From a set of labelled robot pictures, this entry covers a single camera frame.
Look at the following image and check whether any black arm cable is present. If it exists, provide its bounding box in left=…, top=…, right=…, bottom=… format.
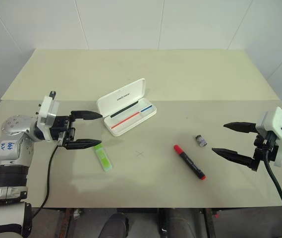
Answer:
left=30, top=135, right=66, bottom=221
left=262, top=138, right=282, bottom=238

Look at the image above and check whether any small grey cap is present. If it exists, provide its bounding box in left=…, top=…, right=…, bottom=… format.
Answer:
left=194, top=134, right=208, bottom=147

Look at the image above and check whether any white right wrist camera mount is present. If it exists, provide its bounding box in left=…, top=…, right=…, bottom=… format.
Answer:
left=255, top=106, right=282, bottom=166

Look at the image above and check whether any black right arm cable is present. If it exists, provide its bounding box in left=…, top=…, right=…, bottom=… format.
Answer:
left=262, top=138, right=282, bottom=238

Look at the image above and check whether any dark rounded shape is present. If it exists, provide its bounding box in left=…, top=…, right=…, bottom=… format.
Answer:
left=100, top=212, right=131, bottom=238

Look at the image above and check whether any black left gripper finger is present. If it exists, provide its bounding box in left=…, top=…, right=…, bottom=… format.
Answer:
left=64, top=138, right=103, bottom=150
left=70, top=110, right=104, bottom=122

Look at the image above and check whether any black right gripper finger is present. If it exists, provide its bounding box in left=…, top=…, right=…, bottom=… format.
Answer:
left=223, top=121, right=258, bottom=134
left=212, top=147, right=259, bottom=172

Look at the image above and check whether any white hinged pencil case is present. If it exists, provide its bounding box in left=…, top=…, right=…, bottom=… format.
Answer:
left=97, top=78, right=158, bottom=136

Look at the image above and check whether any black marker with red cap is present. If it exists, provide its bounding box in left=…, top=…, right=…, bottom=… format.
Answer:
left=173, top=144, right=207, bottom=181

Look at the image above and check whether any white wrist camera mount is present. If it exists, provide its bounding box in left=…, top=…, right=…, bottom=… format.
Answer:
left=36, top=91, right=59, bottom=129
left=255, top=106, right=282, bottom=166

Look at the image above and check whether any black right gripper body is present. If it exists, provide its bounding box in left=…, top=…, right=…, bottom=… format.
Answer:
left=253, top=130, right=280, bottom=162

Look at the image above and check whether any green highlighter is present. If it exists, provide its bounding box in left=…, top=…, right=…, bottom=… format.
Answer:
left=94, top=144, right=113, bottom=172

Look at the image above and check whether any rusty metal table frame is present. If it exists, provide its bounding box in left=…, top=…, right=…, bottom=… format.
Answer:
left=31, top=207, right=221, bottom=238

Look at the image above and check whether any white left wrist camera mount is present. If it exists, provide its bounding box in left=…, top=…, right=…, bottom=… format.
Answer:
left=36, top=91, right=59, bottom=129

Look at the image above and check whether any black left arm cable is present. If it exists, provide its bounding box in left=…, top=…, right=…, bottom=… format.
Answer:
left=30, top=135, right=66, bottom=221

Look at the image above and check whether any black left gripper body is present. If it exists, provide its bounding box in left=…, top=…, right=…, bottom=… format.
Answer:
left=50, top=115, right=76, bottom=147

